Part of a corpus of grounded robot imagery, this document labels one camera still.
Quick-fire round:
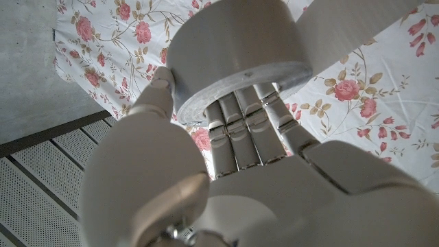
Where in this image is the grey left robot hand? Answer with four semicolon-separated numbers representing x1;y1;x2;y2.
80;66;439;247

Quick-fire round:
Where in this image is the grey duct tape roll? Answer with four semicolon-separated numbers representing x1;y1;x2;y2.
166;0;426;126

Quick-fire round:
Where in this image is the floral backdrop cloth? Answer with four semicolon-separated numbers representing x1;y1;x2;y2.
53;0;439;196

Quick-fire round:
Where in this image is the perforated door panel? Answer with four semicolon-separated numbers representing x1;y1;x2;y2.
0;109;119;247

